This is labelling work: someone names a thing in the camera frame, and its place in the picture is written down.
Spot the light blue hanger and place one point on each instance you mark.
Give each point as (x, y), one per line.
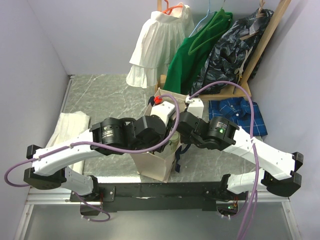
(201, 24)

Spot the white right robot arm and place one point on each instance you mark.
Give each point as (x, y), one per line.
(277, 170)

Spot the orange hanger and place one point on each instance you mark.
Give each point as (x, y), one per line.
(169, 8)

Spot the green hanger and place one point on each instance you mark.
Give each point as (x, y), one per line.
(217, 26)

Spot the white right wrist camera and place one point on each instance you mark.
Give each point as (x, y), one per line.
(194, 106)

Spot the wooden clothes rack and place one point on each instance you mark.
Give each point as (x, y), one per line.
(224, 87)

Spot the clear water bottle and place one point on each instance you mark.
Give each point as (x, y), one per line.
(174, 142)

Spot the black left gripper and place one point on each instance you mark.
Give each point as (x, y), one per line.
(164, 137)

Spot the blue plaid shirt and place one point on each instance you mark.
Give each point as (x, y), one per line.
(238, 110)

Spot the green garment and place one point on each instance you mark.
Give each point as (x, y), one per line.
(183, 69)

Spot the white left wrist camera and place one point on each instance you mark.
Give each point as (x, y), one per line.
(162, 109)

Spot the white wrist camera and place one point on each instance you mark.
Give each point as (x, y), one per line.
(162, 109)
(194, 106)

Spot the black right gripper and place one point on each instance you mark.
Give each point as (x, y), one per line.
(185, 139)

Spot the white pleated skirt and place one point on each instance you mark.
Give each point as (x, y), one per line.
(158, 42)

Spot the dark patterned garment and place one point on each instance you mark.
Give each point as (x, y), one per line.
(231, 54)

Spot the folded white cloth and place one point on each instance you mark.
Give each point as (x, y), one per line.
(69, 126)

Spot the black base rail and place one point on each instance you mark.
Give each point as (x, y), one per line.
(165, 196)

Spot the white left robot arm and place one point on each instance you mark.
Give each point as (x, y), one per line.
(51, 166)

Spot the beige canvas tote bag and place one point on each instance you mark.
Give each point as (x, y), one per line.
(154, 165)

